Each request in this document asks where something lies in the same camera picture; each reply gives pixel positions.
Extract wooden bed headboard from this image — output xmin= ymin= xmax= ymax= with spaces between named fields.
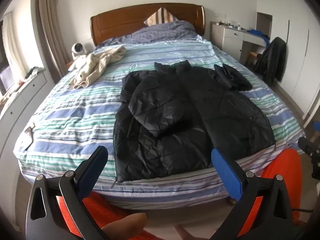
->
xmin=90 ymin=3 xmax=205 ymax=47

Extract brown curtain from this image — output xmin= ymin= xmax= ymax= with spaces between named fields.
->
xmin=37 ymin=0 xmax=73 ymax=78

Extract black puffer jacket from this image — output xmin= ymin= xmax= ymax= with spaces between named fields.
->
xmin=113 ymin=60 xmax=276 ymax=183

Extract striped pillow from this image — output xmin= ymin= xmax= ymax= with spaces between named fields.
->
xmin=146 ymin=7 xmax=179 ymax=27

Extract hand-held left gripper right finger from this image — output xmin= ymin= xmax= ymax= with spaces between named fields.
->
xmin=211 ymin=149 xmax=294 ymax=240

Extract white desk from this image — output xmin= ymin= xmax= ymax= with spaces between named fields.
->
xmin=210 ymin=21 xmax=269 ymax=64

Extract white wardrobe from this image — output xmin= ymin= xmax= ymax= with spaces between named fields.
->
xmin=285 ymin=0 xmax=320 ymax=121

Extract dark hanging jacket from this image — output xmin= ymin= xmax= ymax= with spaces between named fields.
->
xmin=253 ymin=37 xmax=287 ymax=82

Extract person's orange pants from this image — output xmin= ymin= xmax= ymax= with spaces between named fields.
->
xmin=56 ymin=148 xmax=304 ymax=240

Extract blue checked quilt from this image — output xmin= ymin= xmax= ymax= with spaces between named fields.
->
xmin=95 ymin=21 xmax=200 ymax=48

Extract blue cloth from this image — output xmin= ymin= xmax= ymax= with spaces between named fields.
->
xmin=247 ymin=29 xmax=271 ymax=41

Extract white round fan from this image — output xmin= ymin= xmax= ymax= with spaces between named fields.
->
xmin=71 ymin=43 xmax=86 ymax=59

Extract white window cabinet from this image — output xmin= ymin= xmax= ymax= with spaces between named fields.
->
xmin=0 ymin=69 xmax=54 ymax=160

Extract person's left foot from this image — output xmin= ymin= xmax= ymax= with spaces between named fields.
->
xmin=101 ymin=212 xmax=148 ymax=240

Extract wooden chair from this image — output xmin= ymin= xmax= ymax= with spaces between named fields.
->
xmin=248 ymin=52 xmax=261 ymax=67

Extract beige garment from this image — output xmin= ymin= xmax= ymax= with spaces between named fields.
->
xmin=68 ymin=45 xmax=127 ymax=89

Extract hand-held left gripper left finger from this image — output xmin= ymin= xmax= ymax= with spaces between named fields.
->
xmin=25 ymin=145 xmax=109 ymax=240

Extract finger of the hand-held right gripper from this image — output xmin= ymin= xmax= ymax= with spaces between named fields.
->
xmin=298 ymin=137 xmax=313 ymax=155

